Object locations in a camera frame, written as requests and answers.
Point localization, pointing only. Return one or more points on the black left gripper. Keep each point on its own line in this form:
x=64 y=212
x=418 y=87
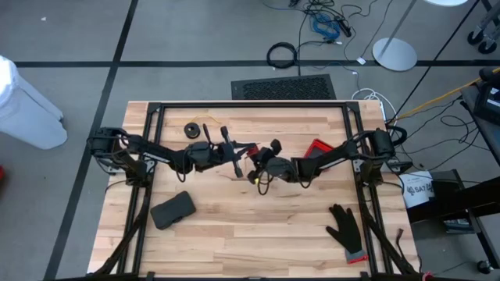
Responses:
x=228 y=152

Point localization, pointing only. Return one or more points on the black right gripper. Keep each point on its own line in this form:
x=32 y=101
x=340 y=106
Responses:
x=275 y=166

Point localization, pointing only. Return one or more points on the plain black spool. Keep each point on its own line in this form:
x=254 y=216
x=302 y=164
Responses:
x=186 y=130

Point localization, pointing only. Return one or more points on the black glove red cuff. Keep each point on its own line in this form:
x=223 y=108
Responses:
x=345 y=230

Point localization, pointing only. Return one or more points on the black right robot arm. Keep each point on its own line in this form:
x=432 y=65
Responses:
x=336 y=156

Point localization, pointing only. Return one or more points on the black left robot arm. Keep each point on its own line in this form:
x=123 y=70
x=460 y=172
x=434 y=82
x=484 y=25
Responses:
x=148 y=150

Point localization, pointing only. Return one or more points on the red square container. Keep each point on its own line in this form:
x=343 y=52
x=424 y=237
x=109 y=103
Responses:
x=318 y=147

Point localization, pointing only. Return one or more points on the black perforated floor mat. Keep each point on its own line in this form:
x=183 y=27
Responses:
x=285 y=87

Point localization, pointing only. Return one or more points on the black zip case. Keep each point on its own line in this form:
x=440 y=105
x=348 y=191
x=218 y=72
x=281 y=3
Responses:
x=172 y=210

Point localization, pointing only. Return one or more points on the black power strip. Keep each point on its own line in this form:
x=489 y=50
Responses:
x=345 y=28

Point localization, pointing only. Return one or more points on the white printed paper sheet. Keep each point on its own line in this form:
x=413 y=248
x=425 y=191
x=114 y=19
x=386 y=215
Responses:
x=418 y=195

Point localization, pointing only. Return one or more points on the white round stand base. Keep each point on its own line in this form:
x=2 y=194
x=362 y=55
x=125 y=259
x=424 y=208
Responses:
x=394 y=54

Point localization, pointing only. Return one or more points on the black side table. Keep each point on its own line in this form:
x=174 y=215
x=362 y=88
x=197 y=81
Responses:
x=449 y=203

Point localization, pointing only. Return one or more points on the white bin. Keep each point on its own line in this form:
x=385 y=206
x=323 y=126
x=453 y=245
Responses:
x=27 y=117

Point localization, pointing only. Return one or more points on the black device white labels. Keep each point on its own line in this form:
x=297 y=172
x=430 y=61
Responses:
x=488 y=105

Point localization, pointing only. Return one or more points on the grey wheeled cart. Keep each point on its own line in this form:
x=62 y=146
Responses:
x=488 y=47

